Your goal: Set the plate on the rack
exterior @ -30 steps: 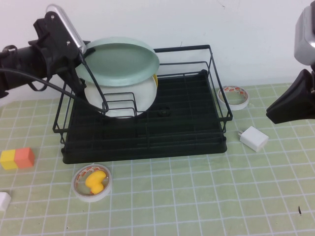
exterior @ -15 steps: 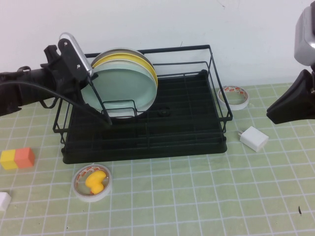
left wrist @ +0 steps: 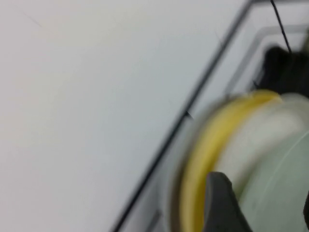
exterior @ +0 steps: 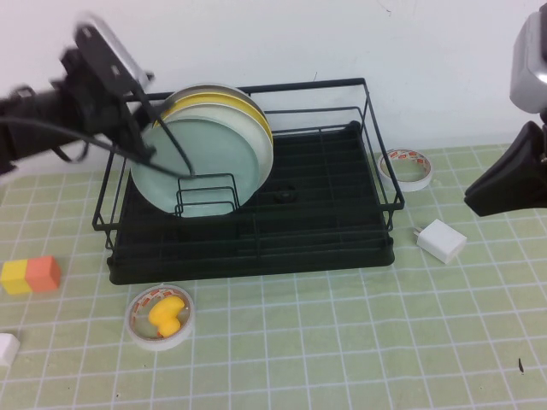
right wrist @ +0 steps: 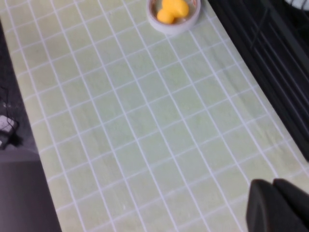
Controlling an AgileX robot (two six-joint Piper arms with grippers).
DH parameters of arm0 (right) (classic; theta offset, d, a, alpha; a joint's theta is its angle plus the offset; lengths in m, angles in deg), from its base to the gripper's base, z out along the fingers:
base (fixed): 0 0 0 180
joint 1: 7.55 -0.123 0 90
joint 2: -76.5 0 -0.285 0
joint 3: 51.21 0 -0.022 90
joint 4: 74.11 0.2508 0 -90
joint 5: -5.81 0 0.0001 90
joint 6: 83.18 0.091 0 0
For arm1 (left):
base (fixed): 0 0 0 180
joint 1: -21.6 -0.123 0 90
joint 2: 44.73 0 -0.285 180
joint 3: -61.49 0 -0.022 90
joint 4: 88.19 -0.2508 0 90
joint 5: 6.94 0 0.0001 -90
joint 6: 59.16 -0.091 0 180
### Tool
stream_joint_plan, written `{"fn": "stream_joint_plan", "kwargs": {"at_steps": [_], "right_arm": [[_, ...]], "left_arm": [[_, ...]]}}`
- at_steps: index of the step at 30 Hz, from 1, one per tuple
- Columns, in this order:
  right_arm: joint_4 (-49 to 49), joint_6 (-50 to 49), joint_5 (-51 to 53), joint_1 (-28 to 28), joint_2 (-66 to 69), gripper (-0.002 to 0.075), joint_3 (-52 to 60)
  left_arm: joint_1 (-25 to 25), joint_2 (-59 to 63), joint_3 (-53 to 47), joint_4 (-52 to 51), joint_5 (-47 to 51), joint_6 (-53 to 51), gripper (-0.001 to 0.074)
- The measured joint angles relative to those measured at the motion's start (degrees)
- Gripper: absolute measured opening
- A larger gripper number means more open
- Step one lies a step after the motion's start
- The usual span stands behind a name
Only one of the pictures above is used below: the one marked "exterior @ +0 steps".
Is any light blue-green plate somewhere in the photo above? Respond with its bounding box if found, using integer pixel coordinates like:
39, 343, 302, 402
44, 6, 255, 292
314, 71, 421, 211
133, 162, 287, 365
130, 118, 261, 219

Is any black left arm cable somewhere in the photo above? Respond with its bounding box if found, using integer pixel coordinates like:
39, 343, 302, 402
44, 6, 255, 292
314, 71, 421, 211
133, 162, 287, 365
0, 117, 189, 179

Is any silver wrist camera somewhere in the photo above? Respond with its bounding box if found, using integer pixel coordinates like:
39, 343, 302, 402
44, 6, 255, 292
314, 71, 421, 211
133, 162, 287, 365
509, 10, 547, 115
87, 12, 149, 85

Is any yellow cube block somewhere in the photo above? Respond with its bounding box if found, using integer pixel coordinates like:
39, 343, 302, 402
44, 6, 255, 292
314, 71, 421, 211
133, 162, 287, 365
0, 260, 33, 296

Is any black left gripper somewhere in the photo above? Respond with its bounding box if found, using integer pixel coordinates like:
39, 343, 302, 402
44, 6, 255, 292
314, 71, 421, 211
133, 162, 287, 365
83, 87, 197, 179

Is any white tape roll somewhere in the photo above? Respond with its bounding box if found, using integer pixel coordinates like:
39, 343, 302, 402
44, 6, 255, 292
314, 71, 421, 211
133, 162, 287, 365
126, 284, 196, 352
375, 148, 435, 193

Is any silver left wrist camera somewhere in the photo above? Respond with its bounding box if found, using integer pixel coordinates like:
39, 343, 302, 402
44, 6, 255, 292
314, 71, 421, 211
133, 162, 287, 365
87, 12, 149, 85

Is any cream white plate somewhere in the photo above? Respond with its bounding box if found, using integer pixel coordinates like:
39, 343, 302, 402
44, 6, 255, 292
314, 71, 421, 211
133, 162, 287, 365
162, 102, 274, 202

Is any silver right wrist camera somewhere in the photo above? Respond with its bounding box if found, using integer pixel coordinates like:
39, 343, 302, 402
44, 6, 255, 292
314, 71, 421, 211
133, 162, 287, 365
509, 10, 547, 115

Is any grey plate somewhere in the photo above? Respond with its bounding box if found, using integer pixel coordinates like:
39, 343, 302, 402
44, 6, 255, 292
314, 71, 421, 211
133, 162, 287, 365
160, 83, 257, 112

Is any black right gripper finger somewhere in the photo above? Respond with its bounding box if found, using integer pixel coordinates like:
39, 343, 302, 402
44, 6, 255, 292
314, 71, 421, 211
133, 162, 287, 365
464, 190, 547, 217
464, 121, 547, 207

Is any black left camera bracket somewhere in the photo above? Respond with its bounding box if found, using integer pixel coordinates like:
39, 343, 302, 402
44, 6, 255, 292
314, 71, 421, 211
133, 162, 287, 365
73, 23, 144, 102

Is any orange cube block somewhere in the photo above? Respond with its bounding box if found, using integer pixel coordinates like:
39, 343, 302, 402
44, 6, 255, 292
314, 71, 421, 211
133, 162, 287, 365
24, 255, 61, 294

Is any yellow plate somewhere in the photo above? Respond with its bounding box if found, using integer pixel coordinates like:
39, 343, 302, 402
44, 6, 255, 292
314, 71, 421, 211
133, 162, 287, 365
160, 91, 274, 146

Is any white foam block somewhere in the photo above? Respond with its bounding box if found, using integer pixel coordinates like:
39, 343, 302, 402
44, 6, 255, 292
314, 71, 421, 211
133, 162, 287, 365
0, 332, 21, 368

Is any black wire dish rack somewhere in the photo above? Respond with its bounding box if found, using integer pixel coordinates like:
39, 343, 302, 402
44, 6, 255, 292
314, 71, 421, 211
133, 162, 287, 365
91, 78, 405, 257

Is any black plastic drip tray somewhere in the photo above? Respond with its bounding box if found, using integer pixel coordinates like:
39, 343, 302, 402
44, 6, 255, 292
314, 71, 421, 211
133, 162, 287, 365
107, 121, 395, 286

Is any yellow rubber duck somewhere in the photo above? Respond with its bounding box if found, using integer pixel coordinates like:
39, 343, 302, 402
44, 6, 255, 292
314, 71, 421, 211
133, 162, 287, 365
147, 296, 185, 338

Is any white USB charger plug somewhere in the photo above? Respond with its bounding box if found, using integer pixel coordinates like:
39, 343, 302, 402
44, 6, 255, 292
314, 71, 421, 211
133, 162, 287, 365
411, 219, 467, 265

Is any green grid tablecloth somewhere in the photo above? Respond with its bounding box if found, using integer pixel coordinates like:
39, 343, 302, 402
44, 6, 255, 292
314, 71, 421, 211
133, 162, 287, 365
0, 140, 547, 410

